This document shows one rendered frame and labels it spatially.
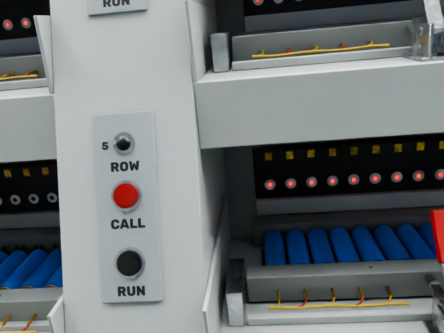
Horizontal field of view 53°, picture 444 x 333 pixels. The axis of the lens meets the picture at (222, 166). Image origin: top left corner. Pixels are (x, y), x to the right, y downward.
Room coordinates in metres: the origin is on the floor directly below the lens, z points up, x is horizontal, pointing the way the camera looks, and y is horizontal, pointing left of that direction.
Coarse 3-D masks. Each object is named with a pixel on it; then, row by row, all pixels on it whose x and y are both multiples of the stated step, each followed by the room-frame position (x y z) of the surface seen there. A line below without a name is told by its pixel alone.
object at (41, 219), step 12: (0, 216) 0.47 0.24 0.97; (12, 216) 0.47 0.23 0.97; (24, 216) 0.47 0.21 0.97; (36, 216) 0.47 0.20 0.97; (48, 216) 0.47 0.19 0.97; (0, 228) 0.48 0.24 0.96; (12, 228) 0.48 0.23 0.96; (60, 300) 0.29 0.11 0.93; (60, 312) 0.29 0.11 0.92; (60, 324) 0.29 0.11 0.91
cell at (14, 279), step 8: (32, 256) 0.42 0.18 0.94; (40, 256) 0.42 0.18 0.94; (24, 264) 0.41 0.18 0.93; (32, 264) 0.41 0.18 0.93; (16, 272) 0.39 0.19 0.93; (24, 272) 0.40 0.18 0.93; (32, 272) 0.41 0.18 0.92; (8, 280) 0.38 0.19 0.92; (16, 280) 0.38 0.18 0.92; (24, 280) 0.39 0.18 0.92; (8, 288) 0.38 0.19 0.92; (16, 288) 0.38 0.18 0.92
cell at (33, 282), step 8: (56, 248) 0.43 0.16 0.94; (48, 256) 0.42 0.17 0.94; (56, 256) 0.42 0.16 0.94; (40, 264) 0.41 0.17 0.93; (48, 264) 0.40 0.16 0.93; (56, 264) 0.41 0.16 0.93; (40, 272) 0.39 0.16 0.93; (48, 272) 0.40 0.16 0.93; (32, 280) 0.38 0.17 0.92; (40, 280) 0.38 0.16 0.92
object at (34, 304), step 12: (36, 288) 0.36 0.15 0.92; (48, 288) 0.36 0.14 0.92; (60, 288) 0.35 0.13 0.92; (0, 300) 0.35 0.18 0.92; (12, 300) 0.34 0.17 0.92; (24, 300) 0.34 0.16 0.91; (36, 300) 0.34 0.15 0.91; (48, 300) 0.34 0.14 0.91; (0, 312) 0.35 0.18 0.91; (12, 312) 0.35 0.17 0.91; (24, 312) 0.35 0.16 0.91; (36, 312) 0.35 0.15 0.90; (48, 312) 0.34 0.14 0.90
